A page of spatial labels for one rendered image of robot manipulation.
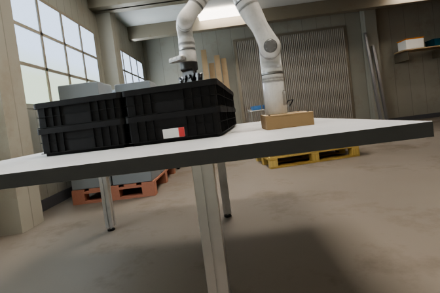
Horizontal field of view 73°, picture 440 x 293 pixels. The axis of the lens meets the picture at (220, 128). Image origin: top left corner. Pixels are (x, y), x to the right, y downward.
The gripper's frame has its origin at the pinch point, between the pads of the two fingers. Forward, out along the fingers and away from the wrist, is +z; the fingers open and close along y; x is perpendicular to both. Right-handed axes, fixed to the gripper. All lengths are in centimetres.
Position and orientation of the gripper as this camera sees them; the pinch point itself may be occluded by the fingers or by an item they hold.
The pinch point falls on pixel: (192, 95)
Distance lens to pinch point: 129.2
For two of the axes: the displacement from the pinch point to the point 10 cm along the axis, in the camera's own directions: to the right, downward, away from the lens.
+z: 0.9, 9.9, 0.4
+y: -7.0, 0.4, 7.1
